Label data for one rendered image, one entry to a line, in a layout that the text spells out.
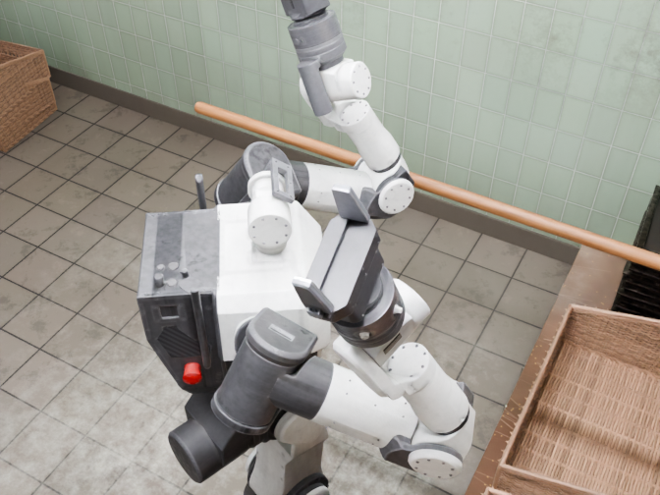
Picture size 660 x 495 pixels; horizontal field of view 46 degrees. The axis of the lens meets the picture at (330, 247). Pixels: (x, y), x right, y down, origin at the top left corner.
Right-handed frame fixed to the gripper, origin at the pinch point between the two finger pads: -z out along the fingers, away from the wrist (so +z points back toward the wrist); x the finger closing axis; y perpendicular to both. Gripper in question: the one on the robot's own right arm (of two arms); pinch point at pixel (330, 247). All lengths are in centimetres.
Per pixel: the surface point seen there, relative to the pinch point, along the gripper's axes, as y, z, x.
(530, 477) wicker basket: 14, 110, 4
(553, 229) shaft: 8, 78, 47
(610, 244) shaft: 19, 78, 47
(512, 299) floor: -23, 221, 88
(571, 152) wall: -11, 185, 136
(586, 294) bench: 10, 154, 68
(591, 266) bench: 9, 158, 79
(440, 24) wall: -62, 146, 156
